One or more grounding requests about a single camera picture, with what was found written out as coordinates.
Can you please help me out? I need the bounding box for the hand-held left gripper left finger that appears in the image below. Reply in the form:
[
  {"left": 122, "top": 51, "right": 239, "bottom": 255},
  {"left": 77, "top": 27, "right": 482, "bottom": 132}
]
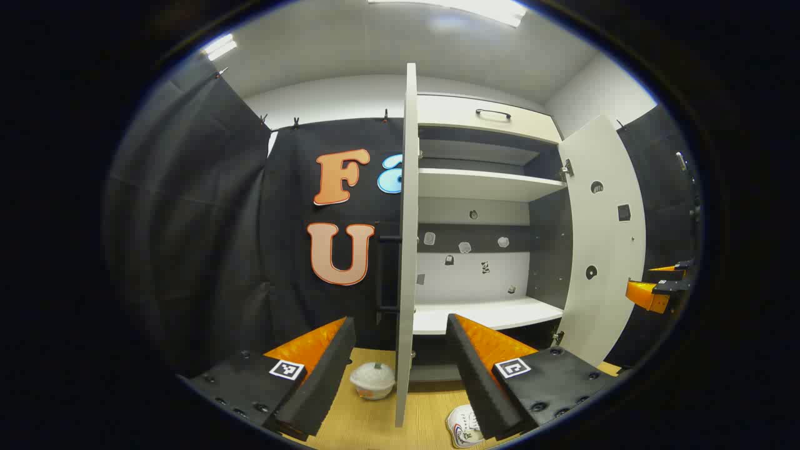
[{"left": 178, "top": 316, "right": 357, "bottom": 443}]

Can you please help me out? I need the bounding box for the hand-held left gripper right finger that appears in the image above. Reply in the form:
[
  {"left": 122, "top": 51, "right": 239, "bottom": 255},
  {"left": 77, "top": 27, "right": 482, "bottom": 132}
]
[{"left": 446, "top": 314, "right": 619, "bottom": 441}]

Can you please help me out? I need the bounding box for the white shoe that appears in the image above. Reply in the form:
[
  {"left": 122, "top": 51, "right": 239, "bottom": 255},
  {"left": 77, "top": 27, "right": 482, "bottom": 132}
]
[{"left": 446, "top": 404, "right": 486, "bottom": 449}]

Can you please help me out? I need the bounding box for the white shoe cabinet door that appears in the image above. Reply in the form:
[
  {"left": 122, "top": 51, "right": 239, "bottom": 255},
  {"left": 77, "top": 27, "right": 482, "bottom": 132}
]
[
  {"left": 395, "top": 62, "right": 419, "bottom": 429},
  {"left": 553, "top": 114, "right": 648, "bottom": 368}
]

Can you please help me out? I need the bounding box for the white shoe cabinet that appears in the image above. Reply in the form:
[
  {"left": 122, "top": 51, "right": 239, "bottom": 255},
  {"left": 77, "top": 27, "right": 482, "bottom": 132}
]
[{"left": 412, "top": 92, "right": 573, "bottom": 383}]

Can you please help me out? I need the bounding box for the white cabinet drawer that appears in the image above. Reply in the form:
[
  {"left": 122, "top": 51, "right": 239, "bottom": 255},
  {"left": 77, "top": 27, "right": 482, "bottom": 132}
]
[{"left": 417, "top": 94, "right": 563, "bottom": 144}]

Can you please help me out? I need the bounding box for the white lidded bowl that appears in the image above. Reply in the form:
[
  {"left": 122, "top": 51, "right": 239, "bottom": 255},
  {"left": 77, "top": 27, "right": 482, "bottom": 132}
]
[{"left": 350, "top": 361, "right": 396, "bottom": 401}]

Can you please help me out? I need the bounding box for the black backdrop cloth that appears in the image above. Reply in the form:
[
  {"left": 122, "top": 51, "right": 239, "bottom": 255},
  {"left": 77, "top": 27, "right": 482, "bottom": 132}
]
[
  {"left": 103, "top": 53, "right": 407, "bottom": 379},
  {"left": 603, "top": 103, "right": 704, "bottom": 369}
]

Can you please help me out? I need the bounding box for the ceiling light panel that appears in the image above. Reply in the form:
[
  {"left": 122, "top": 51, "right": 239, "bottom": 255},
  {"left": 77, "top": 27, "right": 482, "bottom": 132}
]
[
  {"left": 367, "top": 0, "right": 529, "bottom": 29},
  {"left": 201, "top": 33, "right": 238, "bottom": 62}
]

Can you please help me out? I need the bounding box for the black door handle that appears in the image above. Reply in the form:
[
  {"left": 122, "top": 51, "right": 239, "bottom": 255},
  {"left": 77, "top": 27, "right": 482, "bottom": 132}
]
[{"left": 375, "top": 222, "right": 404, "bottom": 313}]

